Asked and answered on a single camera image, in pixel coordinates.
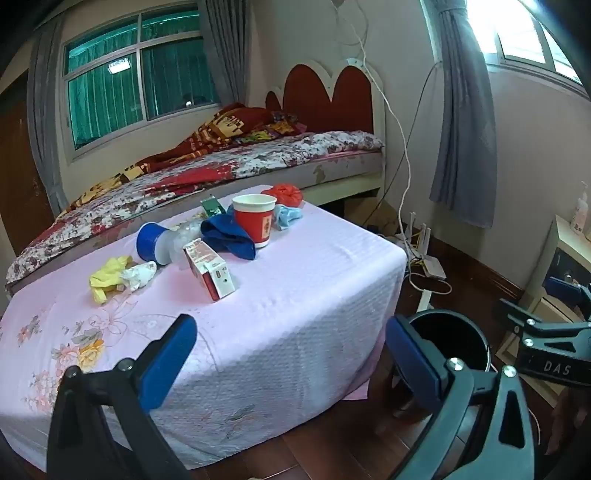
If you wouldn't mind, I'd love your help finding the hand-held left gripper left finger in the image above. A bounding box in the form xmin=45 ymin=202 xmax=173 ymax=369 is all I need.
xmin=46 ymin=314 xmax=198 ymax=480

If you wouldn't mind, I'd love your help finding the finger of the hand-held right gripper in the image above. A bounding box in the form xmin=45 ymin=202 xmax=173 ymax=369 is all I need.
xmin=498 ymin=298 xmax=591 ymax=344
xmin=546 ymin=276 xmax=591 ymax=321

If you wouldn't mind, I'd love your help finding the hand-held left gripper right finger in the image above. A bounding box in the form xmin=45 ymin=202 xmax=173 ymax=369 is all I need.
xmin=385 ymin=316 xmax=539 ymax=480

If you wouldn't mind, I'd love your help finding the black round trash bin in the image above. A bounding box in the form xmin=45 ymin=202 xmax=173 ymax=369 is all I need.
xmin=390 ymin=309 xmax=494 ymax=480

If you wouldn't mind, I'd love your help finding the white paper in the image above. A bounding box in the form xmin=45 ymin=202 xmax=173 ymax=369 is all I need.
xmin=120 ymin=261 xmax=159 ymax=292

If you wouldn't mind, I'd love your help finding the red and white carton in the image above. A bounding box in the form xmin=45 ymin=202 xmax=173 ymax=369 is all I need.
xmin=183 ymin=237 xmax=236 ymax=302

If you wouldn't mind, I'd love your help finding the yellow cloth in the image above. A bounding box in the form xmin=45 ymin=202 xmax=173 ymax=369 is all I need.
xmin=89 ymin=257 xmax=136 ymax=304

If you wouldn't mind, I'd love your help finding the crushed bottle with blue cap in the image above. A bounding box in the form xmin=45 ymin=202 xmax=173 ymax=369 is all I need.
xmin=136 ymin=220 xmax=205 ymax=267

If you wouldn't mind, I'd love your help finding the small green box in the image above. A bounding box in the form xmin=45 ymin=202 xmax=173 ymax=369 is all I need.
xmin=200 ymin=196 xmax=226 ymax=218

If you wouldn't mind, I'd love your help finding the red and white paper cup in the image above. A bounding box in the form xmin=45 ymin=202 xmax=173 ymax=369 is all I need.
xmin=232 ymin=194 xmax=278 ymax=249

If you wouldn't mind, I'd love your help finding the light blue cloth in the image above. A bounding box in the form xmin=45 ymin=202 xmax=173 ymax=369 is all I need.
xmin=274 ymin=205 xmax=304 ymax=230

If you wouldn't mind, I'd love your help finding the beige nightstand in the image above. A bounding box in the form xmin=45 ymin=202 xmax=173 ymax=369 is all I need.
xmin=521 ymin=214 xmax=591 ymax=326

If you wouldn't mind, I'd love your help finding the white pump lotion bottle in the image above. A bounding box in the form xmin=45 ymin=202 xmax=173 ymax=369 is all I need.
xmin=571 ymin=181 xmax=591 ymax=234

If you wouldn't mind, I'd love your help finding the grey curtain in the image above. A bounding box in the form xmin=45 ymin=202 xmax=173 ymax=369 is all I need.
xmin=198 ymin=0 xmax=253 ymax=110
xmin=27 ymin=18 xmax=71 ymax=214
xmin=421 ymin=0 xmax=498 ymax=230

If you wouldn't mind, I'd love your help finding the red crumpled cloth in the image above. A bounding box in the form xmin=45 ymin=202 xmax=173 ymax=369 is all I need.
xmin=261 ymin=183 xmax=304 ymax=208

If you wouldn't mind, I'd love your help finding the red patterned blanket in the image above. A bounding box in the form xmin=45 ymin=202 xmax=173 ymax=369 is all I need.
xmin=68 ymin=103 xmax=279 ymax=209

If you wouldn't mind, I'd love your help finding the bed with floral cover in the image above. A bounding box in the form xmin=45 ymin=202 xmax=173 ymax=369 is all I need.
xmin=6 ymin=58 xmax=387 ymax=296

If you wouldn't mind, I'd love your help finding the brown wooden door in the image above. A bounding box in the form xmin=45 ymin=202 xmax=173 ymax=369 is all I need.
xmin=0 ymin=76 xmax=55 ymax=243

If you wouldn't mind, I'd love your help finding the bright corner window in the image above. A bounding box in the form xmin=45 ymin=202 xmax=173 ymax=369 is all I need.
xmin=466 ymin=0 xmax=588 ymax=85

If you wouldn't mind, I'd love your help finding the colourful patterned pillow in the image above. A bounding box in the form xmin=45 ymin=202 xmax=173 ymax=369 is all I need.
xmin=270 ymin=111 xmax=309 ymax=136

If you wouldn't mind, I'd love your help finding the red heart-shaped headboard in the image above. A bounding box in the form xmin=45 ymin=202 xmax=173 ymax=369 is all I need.
xmin=265 ymin=58 xmax=387 ymax=136

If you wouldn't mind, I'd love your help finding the large window with green glass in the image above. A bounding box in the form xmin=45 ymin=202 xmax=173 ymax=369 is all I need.
xmin=61 ymin=8 xmax=221 ymax=152

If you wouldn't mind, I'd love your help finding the white coiled floor cable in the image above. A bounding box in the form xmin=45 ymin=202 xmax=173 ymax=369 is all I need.
xmin=404 ymin=271 xmax=454 ymax=297

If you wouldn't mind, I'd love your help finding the white hanging cable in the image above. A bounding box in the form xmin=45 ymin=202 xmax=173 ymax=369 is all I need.
xmin=330 ymin=0 xmax=413 ymax=227

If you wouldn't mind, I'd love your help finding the thin grey hanging cable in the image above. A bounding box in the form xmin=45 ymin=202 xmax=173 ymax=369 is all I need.
xmin=367 ymin=62 xmax=441 ymax=232

